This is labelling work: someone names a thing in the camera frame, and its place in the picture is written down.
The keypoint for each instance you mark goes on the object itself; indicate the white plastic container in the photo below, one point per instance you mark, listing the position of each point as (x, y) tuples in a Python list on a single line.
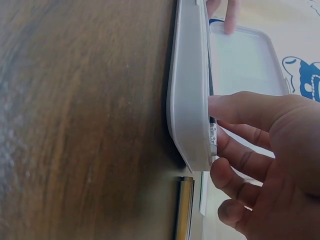
[(190, 100)]

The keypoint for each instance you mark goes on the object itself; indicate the translucent white container lid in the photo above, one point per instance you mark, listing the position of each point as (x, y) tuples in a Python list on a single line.
[(245, 57)]

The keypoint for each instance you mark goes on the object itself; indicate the person's left fingers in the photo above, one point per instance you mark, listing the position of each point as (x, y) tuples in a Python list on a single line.
[(231, 17)]

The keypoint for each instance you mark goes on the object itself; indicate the silver labelled stick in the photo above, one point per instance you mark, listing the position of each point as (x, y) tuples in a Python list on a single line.
[(213, 137)]

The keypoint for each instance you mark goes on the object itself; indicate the person's right hand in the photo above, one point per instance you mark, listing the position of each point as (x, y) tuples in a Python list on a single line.
[(287, 162)]

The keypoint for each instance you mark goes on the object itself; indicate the person's left hand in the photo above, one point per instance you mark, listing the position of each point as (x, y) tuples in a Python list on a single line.
[(231, 15)]

